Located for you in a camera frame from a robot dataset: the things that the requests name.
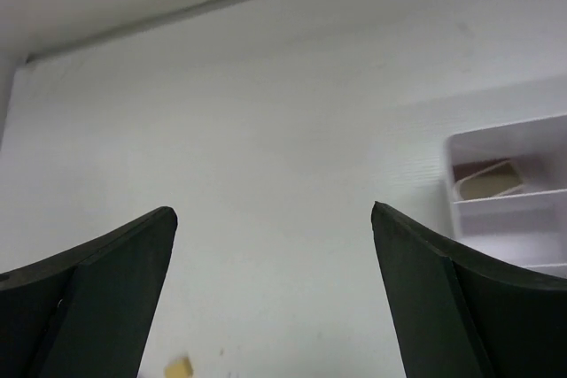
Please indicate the pink eraser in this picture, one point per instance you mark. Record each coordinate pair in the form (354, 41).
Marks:
(486, 179)

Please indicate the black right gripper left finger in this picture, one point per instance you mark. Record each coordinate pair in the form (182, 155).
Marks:
(87, 311)

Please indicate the white divided organizer left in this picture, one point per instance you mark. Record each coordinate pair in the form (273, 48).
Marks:
(527, 229)

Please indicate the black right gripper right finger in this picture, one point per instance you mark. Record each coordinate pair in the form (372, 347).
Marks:
(460, 313)

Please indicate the yellow eraser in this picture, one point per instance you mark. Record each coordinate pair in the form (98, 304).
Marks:
(179, 368)

